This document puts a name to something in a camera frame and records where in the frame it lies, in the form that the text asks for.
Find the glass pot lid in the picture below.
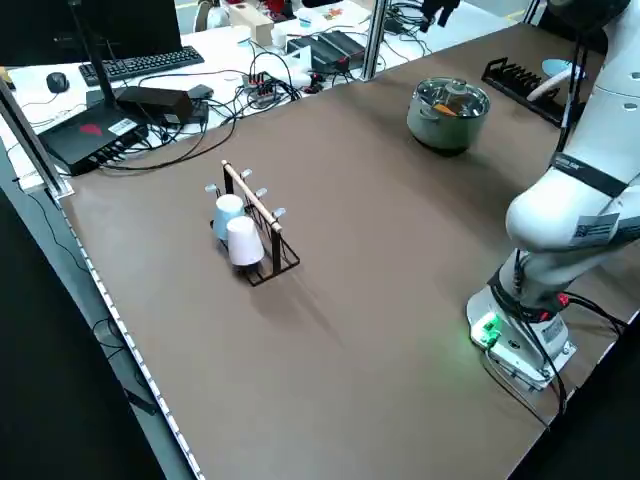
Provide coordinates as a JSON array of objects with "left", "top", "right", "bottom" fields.
[{"left": 413, "top": 77, "right": 490, "bottom": 119}]

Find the stainless steel pot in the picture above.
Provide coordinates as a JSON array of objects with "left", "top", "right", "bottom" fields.
[{"left": 405, "top": 76, "right": 491, "bottom": 154}]

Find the white plate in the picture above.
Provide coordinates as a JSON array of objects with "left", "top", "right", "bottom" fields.
[{"left": 528, "top": 69, "right": 571, "bottom": 104}]

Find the light blue plate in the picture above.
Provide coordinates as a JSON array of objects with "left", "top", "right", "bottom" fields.
[{"left": 541, "top": 58, "right": 586, "bottom": 81}]

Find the white cup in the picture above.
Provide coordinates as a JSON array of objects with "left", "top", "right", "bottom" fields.
[{"left": 225, "top": 215, "right": 265, "bottom": 267}]

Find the light blue cup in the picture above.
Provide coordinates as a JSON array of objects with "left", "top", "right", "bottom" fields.
[{"left": 212, "top": 194, "right": 247, "bottom": 246}]

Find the grey power strip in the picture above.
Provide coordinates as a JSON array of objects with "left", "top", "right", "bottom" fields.
[{"left": 242, "top": 69, "right": 282, "bottom": 102}]

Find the black flat device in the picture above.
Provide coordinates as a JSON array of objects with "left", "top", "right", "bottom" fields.
[{"left": 287, "top": 29, "right": 366, "bottom": 71}]

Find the black rectangular box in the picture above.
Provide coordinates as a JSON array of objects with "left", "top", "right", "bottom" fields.
[{"left": 117, "top": 86, "right": 194, "bottom": 122}]

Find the wooden box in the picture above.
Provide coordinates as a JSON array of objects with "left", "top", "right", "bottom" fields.
[{"left": 227, "top": 4, "right": 275, "bottom": 45}]

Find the black dish rack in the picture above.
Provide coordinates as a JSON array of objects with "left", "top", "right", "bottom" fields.
[{"left": 481, "top": 57, "right": 584, "bottom": 130}]

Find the black keyboard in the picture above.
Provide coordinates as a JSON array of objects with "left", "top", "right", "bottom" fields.
[{"left": 78, "top": 45, "right": 206, "bottom": 84}]

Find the black router box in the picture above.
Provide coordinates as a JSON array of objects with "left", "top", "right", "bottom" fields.
[{"left": 37, "top": 102, "right": 151, "bottom": 176}]

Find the black monitor stand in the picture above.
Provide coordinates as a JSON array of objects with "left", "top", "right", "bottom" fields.
[{"left": 67, "top": 0, "right": 121, "bottom": 109}]

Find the black computer monitor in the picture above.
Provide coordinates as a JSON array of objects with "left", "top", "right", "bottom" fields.
[{"left": 0, "top": 0, "right": 181, "bottom": 67}]

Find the black wire cup rack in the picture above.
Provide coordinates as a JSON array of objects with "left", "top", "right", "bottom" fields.
[{"left": 203, "top": 158, "right": 302, "bottom": 290}]

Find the aluminium camera post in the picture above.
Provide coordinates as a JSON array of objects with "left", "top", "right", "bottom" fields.
[{"left": 363, "top": 0, "right": 389, "bottom": 81}]

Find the black base cable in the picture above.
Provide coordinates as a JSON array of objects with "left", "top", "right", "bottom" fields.
[{"left": 482, "top": 292, "right": 629, "bottom": 419}]

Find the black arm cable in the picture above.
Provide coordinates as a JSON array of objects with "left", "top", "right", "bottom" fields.
[{"left": 553, "top": 27, "right": 590, "bottom": 159}]

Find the aluminium frame profile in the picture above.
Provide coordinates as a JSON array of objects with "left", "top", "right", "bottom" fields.
[{"left": 0, "top": 74, "right": 74, "bottom": 199}]

